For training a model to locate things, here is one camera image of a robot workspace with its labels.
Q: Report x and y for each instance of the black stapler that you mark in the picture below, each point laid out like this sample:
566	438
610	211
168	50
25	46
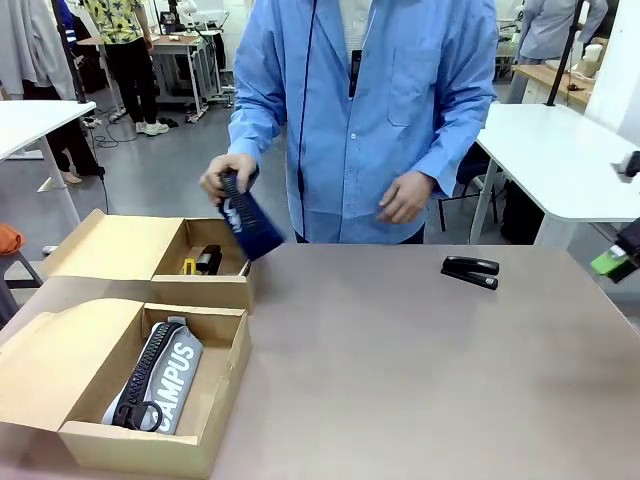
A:
210	260
470	272

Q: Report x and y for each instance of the large cardboard box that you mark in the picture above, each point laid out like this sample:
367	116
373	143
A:
50	370

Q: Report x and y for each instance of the yellow utility knife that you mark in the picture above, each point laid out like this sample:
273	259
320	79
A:
190	266

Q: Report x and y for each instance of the white plastic container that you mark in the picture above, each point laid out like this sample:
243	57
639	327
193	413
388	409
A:
591	60

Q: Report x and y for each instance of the wooden top desk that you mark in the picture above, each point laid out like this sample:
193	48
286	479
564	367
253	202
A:
540	75

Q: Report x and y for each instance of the white power strip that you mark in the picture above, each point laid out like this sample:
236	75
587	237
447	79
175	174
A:
51	248

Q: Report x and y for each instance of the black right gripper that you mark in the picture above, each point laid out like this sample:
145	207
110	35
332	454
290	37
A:
631	237

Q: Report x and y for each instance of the person's right forearm blue sleeve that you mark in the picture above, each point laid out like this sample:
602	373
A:
250	135

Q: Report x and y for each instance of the grey stool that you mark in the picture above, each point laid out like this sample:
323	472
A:
25	267

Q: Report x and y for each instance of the person in blue coat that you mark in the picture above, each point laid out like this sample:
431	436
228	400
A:
360	140

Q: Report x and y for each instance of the person's left hand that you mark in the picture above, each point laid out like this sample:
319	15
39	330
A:
407	197

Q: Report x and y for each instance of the white rounded side table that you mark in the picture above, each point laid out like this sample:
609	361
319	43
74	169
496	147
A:
550	150

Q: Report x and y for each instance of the person in yellow patterned shirt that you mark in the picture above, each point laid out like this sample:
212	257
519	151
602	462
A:
125	55

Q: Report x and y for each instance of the grey zipper pencil case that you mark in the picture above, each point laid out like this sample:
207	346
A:
170	370

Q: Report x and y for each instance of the small cardboard box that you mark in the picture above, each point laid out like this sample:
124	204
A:
120	245

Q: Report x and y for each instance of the person in grey-blue coat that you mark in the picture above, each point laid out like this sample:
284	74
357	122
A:
550	30

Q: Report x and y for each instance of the black slanted pole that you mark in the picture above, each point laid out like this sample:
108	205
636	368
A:
565	50
70	52

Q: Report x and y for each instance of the person's right hand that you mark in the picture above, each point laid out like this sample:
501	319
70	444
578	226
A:
227	164

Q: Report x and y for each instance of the black clip-on microphone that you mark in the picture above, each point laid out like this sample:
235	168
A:
354	75

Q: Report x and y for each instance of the person in black trousers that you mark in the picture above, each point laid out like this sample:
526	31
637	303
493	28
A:
70	145

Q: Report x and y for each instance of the grey metal workbench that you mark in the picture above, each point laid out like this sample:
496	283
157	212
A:
180	42

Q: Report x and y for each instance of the person's left forearm blue sleeve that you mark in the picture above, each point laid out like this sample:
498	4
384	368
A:
450	155

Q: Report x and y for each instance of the navy zipper pencil case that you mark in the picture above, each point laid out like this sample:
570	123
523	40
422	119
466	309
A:
255	225

